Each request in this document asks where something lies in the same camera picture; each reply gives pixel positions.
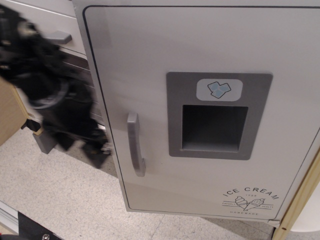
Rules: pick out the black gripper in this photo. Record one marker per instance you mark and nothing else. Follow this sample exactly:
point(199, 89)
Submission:
point(67, 117)

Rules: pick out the grey fridge door handle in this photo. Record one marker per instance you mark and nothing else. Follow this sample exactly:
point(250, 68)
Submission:
point(133, 132)

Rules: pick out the white toy fridge door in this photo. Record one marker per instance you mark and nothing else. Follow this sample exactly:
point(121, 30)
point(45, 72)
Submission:
point(131, 45)

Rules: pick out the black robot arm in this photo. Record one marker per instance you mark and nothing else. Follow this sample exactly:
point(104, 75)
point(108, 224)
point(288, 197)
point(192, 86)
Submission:
point(53, 89)

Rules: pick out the grey cabinet leg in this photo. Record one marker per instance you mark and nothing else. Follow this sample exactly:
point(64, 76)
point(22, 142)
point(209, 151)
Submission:
point(45, 141)

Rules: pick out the wooden side panel left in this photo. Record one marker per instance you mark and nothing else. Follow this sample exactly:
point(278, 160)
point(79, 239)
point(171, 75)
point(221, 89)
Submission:
point(13, 114)

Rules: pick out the white toy oven door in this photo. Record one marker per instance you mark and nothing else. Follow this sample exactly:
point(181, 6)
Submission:
point(50, 16)

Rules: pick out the grey ice dispenser panel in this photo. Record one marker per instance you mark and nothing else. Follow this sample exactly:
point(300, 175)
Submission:
point(215, 115)

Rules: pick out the black clamp bracket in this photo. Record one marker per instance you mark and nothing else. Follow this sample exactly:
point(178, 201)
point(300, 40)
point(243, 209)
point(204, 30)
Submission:
point(31, 124)

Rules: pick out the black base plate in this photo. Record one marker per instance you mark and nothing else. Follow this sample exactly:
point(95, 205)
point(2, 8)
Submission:
point(31, 230)

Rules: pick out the aluminium rail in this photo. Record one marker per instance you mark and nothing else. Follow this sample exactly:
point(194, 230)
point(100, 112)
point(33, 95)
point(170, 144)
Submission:
point(9, 217)

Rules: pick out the grey oven door handle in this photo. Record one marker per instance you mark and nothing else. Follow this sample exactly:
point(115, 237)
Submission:
point(58, 37)

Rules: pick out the wooden frame post right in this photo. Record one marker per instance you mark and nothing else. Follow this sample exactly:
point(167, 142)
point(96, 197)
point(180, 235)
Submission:
point(303, 194)

